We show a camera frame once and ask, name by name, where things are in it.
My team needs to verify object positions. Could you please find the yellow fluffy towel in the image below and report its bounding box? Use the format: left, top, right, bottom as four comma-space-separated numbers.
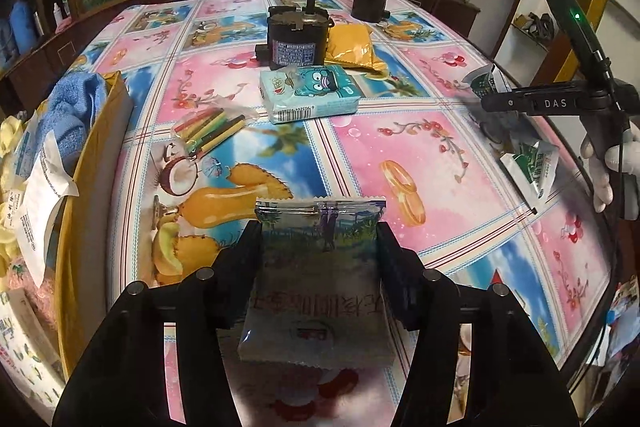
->
0, 116, 26, 277

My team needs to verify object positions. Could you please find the black motor with tape roll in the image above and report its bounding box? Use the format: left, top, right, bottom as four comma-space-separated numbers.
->
350, 0, 390, 24

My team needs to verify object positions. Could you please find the yellow snack packet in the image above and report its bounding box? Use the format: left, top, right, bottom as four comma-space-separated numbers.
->
324, 24, 388, 74

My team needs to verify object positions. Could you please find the white lemon print tissue pack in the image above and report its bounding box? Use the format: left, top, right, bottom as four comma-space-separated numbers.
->
1, 288, 65, 413

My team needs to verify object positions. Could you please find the green white medicine sachet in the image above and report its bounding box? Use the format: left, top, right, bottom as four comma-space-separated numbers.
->
500, 136, 560, 213

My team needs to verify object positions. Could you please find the pink fluffy sock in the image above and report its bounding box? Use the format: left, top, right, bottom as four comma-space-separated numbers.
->
8, 257, 56, 331

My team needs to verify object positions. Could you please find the black motor with shaft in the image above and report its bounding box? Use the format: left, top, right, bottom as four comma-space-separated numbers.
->
255, 0, 334, 70

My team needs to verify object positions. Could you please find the large blue towel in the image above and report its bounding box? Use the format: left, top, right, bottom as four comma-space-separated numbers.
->
14, 70, 110, 179

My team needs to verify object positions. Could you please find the colourful printed tablecloth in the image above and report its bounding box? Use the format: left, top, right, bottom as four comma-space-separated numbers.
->
77, 0, 610, 367

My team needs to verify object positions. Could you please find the landscape print tissue pack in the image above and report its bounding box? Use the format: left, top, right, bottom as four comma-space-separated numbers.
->
238, 197, 394, 369

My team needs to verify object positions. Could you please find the teal cartoon tissue pack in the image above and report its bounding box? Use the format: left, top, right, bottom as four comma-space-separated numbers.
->
259, 65, 362, 124

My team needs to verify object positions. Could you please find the pack of coloured crayons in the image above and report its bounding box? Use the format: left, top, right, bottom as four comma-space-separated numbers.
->
172, 104, 258, 159

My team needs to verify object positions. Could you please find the silver medicine sachet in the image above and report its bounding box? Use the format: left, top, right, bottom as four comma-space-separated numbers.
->
14, 130, 79, 287

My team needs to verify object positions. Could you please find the white gloved right hand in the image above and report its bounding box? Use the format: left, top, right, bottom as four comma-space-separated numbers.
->
580, 119, 640, 213

